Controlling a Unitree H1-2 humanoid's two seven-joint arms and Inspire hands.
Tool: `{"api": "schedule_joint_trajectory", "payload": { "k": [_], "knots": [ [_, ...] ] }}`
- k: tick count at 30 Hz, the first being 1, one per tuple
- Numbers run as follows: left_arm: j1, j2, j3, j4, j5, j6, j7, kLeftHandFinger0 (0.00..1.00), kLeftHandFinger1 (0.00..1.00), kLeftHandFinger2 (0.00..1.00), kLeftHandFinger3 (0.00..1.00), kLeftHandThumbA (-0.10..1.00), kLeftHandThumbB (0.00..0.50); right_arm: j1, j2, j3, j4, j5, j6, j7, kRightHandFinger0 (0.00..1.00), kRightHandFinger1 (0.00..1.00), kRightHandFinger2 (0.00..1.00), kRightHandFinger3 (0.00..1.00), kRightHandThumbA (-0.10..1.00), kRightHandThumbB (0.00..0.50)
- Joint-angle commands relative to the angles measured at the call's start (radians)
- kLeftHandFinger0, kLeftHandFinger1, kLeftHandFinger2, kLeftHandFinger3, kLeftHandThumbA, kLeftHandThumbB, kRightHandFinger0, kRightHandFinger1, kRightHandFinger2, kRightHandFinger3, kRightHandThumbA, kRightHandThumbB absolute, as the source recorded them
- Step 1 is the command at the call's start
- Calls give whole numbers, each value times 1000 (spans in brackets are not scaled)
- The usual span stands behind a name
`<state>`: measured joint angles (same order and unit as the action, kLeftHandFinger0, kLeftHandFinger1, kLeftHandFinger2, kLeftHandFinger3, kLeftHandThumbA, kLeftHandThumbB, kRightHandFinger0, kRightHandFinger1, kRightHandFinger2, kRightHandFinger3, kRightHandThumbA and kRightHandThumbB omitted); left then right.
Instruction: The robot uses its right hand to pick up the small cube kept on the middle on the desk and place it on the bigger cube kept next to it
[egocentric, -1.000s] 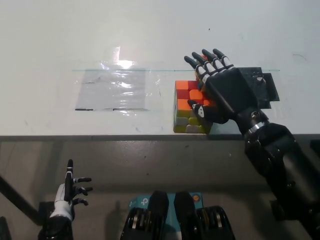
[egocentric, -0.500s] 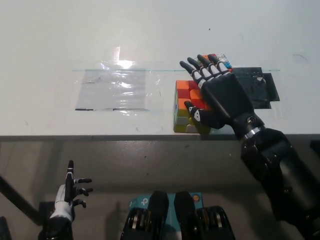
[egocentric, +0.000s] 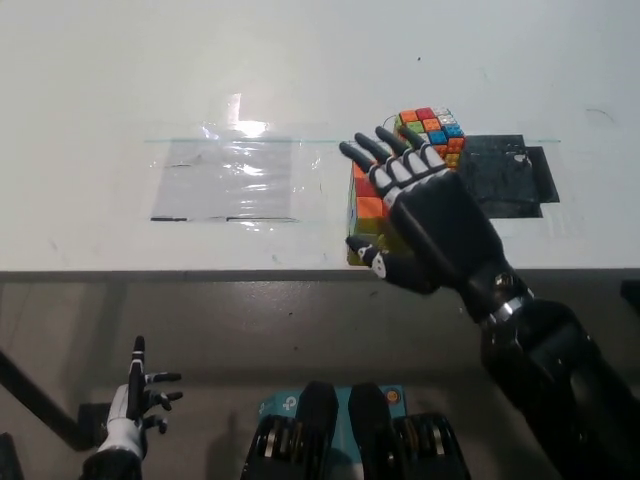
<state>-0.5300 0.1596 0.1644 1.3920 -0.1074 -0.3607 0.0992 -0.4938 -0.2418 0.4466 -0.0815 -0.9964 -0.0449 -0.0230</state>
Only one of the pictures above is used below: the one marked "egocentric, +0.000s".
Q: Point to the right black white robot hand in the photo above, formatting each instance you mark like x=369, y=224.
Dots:
x=440, y=230

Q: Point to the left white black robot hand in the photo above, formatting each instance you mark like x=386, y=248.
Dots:
x=122, y=420

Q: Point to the small studded multicolour puzzle cube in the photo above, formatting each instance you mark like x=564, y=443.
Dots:
x=440, y=130

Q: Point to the large orange red puzzle cube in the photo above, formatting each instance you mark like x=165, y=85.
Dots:
x=367, y=205

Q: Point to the black teal robot body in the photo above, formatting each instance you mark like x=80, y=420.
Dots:
x=350, y=435

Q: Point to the black table foot plate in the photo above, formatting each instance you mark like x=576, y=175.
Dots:
x=92, y=420

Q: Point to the black slanted table leg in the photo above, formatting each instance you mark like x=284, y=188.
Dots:
x=35, y=395

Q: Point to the black flat corner object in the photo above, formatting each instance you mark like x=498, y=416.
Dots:
x=9, y=457

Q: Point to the clear plastic sheet over paper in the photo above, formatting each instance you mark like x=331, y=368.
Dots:
x=225, y=180

